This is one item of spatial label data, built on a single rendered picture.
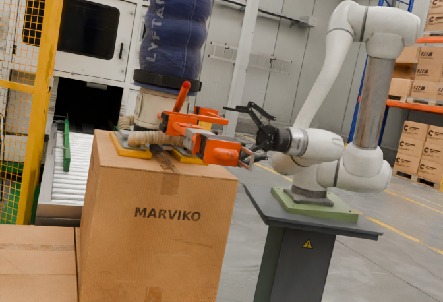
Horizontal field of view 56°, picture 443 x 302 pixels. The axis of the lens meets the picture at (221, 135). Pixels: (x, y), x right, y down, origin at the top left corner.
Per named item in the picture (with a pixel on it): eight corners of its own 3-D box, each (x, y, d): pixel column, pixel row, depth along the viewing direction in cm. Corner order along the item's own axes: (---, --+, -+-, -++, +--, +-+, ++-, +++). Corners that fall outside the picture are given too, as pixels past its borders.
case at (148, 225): (80, 224, 169) (94, 128, 165) (175, 229, 183) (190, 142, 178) (78, 305, 113) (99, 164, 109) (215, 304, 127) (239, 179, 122)
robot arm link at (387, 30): (335, 178, 191) (385, 187, 184) (331, 194, 176) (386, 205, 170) (364, 3, 162) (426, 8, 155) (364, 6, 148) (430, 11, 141)
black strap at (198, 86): (128, 78, 148) (130, 67, 148) (190, 89, 156) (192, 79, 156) (138, 82, 127) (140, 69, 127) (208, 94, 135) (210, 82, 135)
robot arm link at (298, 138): (304, 159, 127) (287, 157, 125) (289, 153, 136) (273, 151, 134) (310, 130, 126) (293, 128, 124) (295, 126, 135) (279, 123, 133)
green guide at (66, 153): (55, 126, 383) (56, 117, 382) (66, 128, 387) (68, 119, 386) (49, 170, 236) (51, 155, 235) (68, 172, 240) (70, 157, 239)
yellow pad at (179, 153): (158, 142, 162) (160, 129, 161) (182, 145, 165) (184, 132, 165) (179, 163, 130) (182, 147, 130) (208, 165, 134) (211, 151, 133)
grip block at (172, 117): (157, 129, 122) (161, 109, 121) (189, 134, 126) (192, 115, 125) (163, 134, 114) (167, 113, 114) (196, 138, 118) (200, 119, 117)
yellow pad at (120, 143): (108, 136, 155) (110, 122, 154) (135, 139, 158) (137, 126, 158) (118, 155, 123) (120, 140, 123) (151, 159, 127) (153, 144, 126)
